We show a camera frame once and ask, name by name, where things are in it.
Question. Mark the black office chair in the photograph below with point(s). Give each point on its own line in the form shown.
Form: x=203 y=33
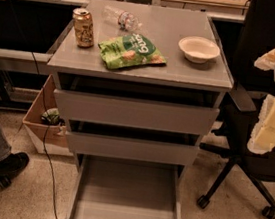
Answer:
x=241 y=106

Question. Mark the clear plastic water bottle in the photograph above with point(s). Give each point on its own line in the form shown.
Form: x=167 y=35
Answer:
x=123 y=19

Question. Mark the grey drawer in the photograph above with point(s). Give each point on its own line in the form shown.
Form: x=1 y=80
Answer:
x=131 y=143
x=133 y=104
x=125 y=189

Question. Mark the grey drawer cabinet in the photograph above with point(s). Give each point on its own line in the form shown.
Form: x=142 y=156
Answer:
x=164 y=27

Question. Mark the grey top drawer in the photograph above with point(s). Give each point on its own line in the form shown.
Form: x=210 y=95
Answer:
x=133 y=104

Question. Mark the grey middle drawer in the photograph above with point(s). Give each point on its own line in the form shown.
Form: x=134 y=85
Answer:
x=131 y=143

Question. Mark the green item in box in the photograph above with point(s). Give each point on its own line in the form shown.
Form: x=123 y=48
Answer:
x=51 y=117

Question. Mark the cardboard box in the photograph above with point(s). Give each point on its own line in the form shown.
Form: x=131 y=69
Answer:
x=46 y=138

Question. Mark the gold soda can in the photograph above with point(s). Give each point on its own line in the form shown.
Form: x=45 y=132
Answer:
x=83 y=27

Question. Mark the grey bottom drawer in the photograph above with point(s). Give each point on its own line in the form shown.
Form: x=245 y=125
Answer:
x=125 y=189

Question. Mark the green chip bag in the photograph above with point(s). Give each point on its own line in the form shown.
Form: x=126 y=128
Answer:
x=130 y=50

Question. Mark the black shoe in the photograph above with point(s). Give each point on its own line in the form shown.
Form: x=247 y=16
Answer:
x=13 y=164

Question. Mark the white paper bowl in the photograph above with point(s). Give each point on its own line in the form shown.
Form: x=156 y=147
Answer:
x=198 y=49

